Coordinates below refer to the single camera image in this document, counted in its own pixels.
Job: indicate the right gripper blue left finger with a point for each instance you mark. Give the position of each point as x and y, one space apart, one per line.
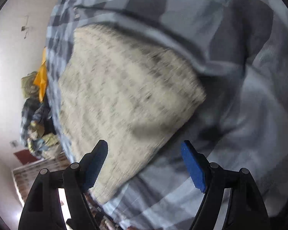
91 164

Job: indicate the beige box fan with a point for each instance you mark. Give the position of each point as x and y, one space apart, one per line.
29 89

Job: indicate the metal wall bracket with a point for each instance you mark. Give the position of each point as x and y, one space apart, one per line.
26 28

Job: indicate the cream plaid tweed shirt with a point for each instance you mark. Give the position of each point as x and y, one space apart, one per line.
128 91

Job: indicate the blue checkered bed sheet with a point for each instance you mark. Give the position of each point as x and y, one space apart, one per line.
239 49

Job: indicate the yellow plastic bag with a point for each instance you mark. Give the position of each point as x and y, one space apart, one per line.
41 80

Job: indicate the pile of mixed clothes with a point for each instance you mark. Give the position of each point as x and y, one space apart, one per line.
37 133

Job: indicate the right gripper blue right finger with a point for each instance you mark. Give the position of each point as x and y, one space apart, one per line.
197 166

